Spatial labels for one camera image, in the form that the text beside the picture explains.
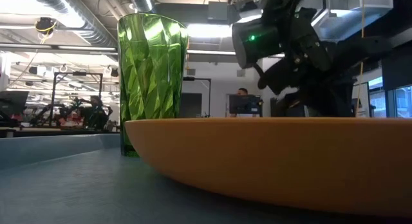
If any black tall frame stand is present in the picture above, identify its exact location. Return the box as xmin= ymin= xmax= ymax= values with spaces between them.
xmin=50 ymin=71 xmax=104 ymax=127

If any black narrow frame stand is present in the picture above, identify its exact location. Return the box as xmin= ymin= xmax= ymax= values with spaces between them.
xmin=182 ymin=77 xmax=212 ymax=118

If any yellow hanging power cable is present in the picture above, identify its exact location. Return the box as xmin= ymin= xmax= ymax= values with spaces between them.
xmin=353 ymin=0 xmax=366 ymax=117

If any white standing board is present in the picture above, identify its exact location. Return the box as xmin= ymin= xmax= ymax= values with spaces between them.
xmin=352 ymin=82 xmax=371 ymax=118

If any silver ribbed ceiling duct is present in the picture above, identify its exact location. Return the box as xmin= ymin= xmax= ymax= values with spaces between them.
xmin=27 ymin=0 xmax=118 ymax=48
xmin=128 ymin=0 xmax=157 ymax=14

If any dark screen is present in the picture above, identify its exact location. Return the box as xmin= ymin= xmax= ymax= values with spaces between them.
xmin=0 ymin=90 xmax=30 ymax=117

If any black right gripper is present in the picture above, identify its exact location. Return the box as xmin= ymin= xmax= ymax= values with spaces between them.
xmin=257 ymin=56 xmax=355 ymax=118

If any dark computer monitor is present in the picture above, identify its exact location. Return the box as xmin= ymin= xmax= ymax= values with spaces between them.
xmin=229 ymin=94 xmax=263 ymax=116

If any blue plastic tray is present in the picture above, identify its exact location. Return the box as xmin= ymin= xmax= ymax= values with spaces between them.
xmin=0 ymin=133 xmax=412 ymax=224

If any grey ceiling box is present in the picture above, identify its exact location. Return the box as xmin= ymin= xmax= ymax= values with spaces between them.
xmin=207 ymin=1 xmax=230 ymax=21

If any person at background robot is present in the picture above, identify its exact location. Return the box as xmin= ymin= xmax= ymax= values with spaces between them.
xmin=79 ymin=95 xmax=114 ymax=131

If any bright ceiling light panel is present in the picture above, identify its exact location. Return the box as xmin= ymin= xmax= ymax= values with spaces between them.
xmin=186 ymin=23 xmax=233 ymax=39

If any black ceiling cable reel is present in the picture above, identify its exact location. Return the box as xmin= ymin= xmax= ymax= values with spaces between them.
xmin=34 ymin=17 xmax=58 ymax=37

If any orange round plate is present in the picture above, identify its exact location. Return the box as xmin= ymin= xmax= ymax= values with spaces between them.
xmin=124 ymin=117 xmax=412 ymax=218

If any green faceted plastic cup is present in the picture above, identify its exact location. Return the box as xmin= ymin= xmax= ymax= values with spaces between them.
xmin=117 ymin=13 xmax=190 ymax=158

